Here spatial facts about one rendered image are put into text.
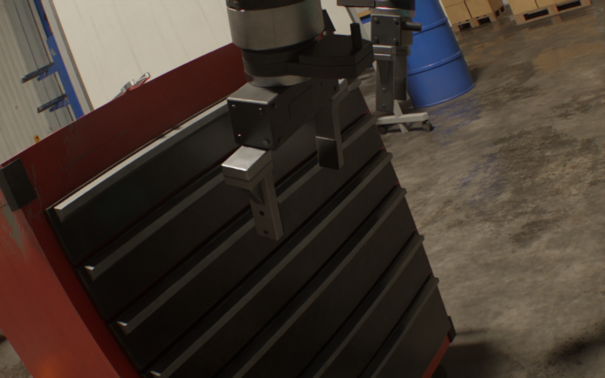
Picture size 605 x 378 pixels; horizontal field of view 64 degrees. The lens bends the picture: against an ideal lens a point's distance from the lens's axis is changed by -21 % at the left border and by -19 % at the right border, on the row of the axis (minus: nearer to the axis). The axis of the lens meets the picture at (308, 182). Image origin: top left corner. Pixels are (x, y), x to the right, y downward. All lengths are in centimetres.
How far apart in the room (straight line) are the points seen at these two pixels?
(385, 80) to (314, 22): 35
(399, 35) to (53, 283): 60
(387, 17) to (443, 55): 354
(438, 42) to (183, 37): 200
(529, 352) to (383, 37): 90
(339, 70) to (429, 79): 390
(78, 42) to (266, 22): 272
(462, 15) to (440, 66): 478
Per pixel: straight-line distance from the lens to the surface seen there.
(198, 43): 334
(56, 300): 69
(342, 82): 66
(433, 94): 443
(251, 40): 53
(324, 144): 68
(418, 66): 441
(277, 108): 53
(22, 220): 64
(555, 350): 143
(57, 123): 946
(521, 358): 144
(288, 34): 52
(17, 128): 946
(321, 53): 52
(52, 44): 732
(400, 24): 87
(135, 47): 323
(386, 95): 87
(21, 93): 966
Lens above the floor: 92
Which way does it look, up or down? 14 degrees down
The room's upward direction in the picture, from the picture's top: 24 degrees counter-clockwise
